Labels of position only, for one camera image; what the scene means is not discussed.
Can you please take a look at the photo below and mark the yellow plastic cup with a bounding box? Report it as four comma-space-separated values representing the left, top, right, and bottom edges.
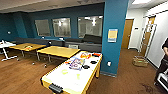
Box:
74, 73, 82, 80

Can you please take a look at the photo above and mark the orange bowl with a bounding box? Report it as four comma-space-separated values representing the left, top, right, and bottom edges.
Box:
79, 51, 92, 60

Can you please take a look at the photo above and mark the white bench sign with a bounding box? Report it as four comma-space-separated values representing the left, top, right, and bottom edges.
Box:
68, 44, 80, 50

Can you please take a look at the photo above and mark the black sofa cushion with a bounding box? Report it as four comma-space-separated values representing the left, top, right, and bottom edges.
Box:
83, 33, 103, 44

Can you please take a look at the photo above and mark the red black game paddle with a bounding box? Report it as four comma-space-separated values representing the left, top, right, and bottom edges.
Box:
92, 52, 102, 58

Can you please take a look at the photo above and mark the orange game paddle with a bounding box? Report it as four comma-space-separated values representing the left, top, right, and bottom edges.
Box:
64, 59, 73, 65

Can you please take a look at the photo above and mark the interior glass window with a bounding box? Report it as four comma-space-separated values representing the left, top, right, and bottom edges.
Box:
52, 17, 72, 38
34, 18, 52, 37
77, 15, 104, 39

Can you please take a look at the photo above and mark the yellow wooden table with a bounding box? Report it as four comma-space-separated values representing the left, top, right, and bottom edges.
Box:
8, 42, 47, 58
36, 45, 81, 65

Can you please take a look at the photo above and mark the yellow air hockey table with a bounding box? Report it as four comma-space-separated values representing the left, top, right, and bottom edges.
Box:
40, 49, 103, 94

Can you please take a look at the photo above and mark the brown wooden door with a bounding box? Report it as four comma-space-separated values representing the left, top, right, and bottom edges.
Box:
121, 18, 135, 50

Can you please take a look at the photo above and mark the cardboard box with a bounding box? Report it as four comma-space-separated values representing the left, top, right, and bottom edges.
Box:
132, 55, 149, 68

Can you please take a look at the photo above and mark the small white table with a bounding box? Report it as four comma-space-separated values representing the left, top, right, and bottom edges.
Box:
0, 39, 18, 62

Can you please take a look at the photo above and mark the person in dark clothes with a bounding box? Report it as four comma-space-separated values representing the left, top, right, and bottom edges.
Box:
155, 37, 168, 81

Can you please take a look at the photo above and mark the white wall outlet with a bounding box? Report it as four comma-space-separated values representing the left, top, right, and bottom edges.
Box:
106, 60, 112, 67

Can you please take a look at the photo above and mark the pale framed wall sign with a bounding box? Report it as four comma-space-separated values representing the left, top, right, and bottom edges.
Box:
107, 28, 119, 43

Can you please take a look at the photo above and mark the metal frame rack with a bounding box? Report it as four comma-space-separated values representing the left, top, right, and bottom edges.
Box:
139, 22, 157, 55

